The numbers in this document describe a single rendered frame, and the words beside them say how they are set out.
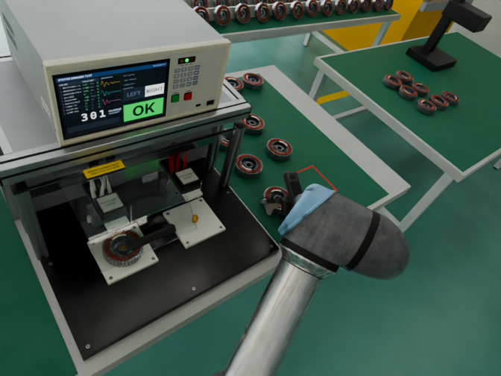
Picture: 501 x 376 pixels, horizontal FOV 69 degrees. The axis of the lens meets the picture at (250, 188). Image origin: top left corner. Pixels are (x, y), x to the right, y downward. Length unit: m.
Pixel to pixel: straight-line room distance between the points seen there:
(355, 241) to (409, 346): 1.67
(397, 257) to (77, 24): 0.82
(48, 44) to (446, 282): 2.42
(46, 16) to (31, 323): 0.73
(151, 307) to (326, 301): 1.26
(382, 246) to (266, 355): 0.27
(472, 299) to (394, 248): 2.07
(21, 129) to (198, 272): 0.59
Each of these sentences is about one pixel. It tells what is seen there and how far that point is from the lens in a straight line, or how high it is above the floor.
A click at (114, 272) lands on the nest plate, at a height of 0.78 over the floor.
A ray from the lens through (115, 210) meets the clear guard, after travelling 0.87.
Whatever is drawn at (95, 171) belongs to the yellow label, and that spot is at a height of 1.07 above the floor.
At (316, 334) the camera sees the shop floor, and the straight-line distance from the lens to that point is 2.04.
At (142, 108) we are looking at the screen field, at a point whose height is 1.17.
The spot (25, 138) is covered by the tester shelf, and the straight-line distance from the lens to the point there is 0.98.
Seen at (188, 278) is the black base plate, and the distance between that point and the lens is 1.12.
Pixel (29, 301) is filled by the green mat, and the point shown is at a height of 0.75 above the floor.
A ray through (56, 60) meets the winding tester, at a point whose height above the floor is 1.32.
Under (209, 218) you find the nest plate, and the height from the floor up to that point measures 0.78.
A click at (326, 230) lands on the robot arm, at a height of 1.29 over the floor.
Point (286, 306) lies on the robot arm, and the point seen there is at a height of 1.18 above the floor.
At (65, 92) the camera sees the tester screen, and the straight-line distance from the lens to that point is 0.86.
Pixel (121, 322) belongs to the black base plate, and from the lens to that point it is 1.06.
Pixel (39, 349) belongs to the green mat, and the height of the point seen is 0.75.
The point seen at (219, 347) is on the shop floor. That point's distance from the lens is 1.87.
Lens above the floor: 1.76
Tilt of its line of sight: 46 degrees down
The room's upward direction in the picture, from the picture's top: 20 degrees clockwise
